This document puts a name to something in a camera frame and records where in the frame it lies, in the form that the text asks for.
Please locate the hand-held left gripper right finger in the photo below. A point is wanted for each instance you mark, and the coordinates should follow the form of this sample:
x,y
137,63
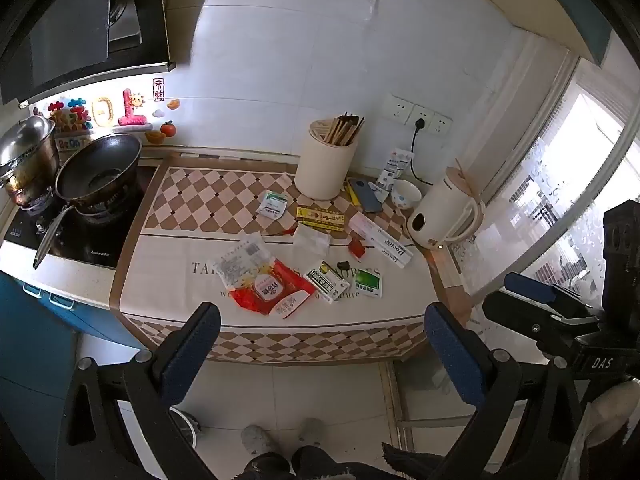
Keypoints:
x,y
452,355

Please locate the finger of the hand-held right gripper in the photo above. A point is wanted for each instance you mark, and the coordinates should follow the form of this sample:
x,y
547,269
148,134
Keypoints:
x,y
515,312
527,286

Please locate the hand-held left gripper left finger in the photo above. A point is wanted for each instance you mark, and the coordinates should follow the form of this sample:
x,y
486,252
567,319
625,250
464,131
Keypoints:
x,y
192,355

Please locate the white trash bin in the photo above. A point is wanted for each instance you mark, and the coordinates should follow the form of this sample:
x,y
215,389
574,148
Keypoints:
x,y
185,425

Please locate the red snack packet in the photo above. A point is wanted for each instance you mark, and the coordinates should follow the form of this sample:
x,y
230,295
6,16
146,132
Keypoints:
x,y
272,292

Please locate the clear printed plastic packet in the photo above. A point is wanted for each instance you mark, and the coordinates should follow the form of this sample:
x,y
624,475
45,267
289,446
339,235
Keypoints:
x,y
240,265

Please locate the long white carton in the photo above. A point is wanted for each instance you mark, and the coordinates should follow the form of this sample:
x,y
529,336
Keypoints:
x,y
382,242

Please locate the small red wrapper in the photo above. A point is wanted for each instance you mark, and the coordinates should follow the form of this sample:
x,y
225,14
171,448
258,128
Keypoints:
x,y
356,249

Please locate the green white medicine box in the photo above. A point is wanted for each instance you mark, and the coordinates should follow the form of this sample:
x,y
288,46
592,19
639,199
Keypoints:
x,y
325,282

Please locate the white tissue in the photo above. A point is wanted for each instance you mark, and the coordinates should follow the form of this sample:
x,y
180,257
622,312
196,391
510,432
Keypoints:
x,y
310,239

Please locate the yellow box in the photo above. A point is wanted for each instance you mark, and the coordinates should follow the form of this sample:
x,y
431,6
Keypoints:
x,y
320,217

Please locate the person's right forearm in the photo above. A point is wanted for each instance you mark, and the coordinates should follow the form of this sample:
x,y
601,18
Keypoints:
x,y
617,425

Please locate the checkered printed table mat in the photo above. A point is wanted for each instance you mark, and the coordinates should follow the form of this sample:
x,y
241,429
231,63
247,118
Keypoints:
x,y
175,280

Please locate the window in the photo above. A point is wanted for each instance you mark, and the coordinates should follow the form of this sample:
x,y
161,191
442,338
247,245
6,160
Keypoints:
x,y
550,185

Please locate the grey slipper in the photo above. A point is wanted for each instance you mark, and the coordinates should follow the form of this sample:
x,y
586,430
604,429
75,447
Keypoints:
x,y
257,440
311,432

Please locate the beige electric kettle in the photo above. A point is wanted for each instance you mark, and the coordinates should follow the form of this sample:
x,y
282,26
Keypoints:
x,y
445,210

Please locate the small dark scrap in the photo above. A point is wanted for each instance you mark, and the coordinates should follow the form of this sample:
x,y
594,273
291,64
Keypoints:
x,y
343,265

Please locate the white dotted bowl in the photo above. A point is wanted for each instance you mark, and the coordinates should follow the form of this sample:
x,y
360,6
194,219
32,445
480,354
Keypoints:
x,y
405,195

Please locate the red chili pepper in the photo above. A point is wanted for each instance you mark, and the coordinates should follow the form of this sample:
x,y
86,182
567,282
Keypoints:
x,y
287,231

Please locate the blue cabinet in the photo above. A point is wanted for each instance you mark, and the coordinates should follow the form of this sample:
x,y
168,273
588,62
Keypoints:
x,y
30,340

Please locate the green white sachet red stripe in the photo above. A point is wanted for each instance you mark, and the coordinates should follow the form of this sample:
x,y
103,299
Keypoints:
x,y
272,205

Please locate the grey blue phone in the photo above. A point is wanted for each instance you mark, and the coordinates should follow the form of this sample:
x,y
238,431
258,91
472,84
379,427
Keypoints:
x,y
367,195

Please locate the yellow tool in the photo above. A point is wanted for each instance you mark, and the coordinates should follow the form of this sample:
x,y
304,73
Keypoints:
x,y
351,192

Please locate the black wok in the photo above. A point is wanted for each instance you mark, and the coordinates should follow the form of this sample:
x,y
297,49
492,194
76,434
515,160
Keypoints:
x,y
95,170

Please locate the beige chopstick holder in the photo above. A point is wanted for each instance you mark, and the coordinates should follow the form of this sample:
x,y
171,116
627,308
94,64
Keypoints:
x,y
322,170

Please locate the bundle of wooden chopsticks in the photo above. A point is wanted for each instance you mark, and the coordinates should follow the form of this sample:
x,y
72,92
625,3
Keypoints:
x,y
345,130

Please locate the steel pot with lid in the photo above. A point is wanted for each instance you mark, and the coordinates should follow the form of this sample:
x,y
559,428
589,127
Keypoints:
x,y
25,160

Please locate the black range hood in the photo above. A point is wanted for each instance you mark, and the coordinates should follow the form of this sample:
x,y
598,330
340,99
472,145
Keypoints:
x,y
75,35

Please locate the white wall socket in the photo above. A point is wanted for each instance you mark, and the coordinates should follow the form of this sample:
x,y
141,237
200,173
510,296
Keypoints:
x,y
422,115
397,107
441,125

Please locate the persimmon wall sticker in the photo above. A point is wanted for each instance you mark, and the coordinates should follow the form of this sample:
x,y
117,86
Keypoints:
x,y
167,129

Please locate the pink character wall decoration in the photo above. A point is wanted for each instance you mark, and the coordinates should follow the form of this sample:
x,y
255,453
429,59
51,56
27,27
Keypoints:
x,y
132,112

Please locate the small orange wall sticker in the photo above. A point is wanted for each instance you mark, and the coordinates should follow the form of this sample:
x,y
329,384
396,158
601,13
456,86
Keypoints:
x,y
173,104

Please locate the yellow character wall decoration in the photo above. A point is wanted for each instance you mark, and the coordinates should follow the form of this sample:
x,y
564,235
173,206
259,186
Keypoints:
x,y
103,112

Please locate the red seal wall sticker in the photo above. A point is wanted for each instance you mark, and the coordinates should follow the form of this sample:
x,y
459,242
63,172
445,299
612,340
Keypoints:
x,y
159,89

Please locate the colourful character wall decoration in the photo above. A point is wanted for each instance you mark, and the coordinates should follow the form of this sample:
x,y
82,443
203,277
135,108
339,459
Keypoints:
x,y
70,115

